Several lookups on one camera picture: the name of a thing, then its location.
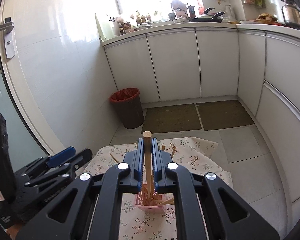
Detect thick light wood chopstick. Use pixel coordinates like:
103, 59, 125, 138
143, 131, 153, 205

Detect narrow white cabinet door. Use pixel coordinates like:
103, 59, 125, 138
237, 31, 267, 117

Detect woven basket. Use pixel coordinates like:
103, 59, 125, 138
255, 14, 279, 25

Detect steel kettle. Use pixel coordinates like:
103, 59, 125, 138
281, 0, 300, 28

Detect frosted glass door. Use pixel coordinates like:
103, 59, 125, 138
0, 0, 65, 160

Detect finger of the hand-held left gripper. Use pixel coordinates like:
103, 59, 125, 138
15, 147, 76, 180
27, 149, 93, 188

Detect metal door handle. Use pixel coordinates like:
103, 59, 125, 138
0, 17, 15, 59

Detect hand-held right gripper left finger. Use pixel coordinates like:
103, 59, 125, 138
15, 137, 145, 240

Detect small potted plants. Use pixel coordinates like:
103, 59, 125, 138
130, 11, 153, 25

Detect black frying pan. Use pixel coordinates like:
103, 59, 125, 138
191, 7, 227, 22

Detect bunch of wooden chopsticks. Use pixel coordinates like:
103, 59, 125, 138
109, 144, 177, 207

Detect brown trash bin red bag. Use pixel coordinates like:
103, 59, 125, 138
109, 88, 145, 129

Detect pink perforated utensil holder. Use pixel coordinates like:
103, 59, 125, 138
134, 182, 174, 213

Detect floral tablecloth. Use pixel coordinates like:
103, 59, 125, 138
82, 136, 233, 240

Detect white cabinet drawer front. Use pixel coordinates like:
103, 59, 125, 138
262, 34, 300, 120
255, 81, 300, 203

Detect clear plastic jug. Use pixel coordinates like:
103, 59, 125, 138
224, 4, 237, 22

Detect grey figurine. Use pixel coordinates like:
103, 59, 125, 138
170, 0, 188, 20

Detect white kitchen countertop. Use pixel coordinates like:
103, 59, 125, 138
101, 21, 300, 47

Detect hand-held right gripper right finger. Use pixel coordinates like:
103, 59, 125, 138
152, 138, 280, 240

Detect white cutting board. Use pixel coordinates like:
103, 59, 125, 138
95, 12, 115, 42

